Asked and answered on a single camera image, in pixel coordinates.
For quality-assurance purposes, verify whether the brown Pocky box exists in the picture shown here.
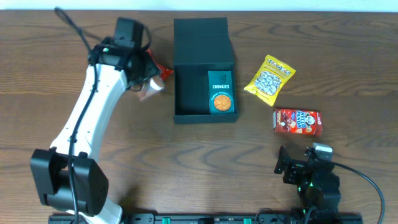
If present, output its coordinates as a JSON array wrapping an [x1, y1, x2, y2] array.
[[137, 75, 165, 101]]

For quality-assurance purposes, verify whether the red Hacks candy bag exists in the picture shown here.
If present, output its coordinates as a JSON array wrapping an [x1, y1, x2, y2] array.
[[146, 49, 174, 81]]

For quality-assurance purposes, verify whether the yellow Hacks candy bag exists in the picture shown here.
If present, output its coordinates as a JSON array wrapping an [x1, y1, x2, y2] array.
[[244, 55, 296, 106]]

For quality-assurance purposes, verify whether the teal Chunkies cookie box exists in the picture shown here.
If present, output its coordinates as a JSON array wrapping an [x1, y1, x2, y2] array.
[[208, 71, 234, 114]]

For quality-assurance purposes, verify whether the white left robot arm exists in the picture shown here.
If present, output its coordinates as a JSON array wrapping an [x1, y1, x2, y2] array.
[[30, 37, 160, 223]]

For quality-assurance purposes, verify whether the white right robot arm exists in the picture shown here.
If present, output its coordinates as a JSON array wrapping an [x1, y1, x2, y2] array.
[[274, 143, 341, 223]]

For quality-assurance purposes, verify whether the red Hello Panda box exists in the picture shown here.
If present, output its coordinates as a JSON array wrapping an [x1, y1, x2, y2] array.
[[272, 108, 323, 136]]

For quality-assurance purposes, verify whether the black open gift box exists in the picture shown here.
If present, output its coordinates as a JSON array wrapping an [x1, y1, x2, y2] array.
[[174, 17, 238, 124]]

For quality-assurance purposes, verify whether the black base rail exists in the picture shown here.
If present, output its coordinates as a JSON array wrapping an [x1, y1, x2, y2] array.
[[47, 213, 363, 224]]

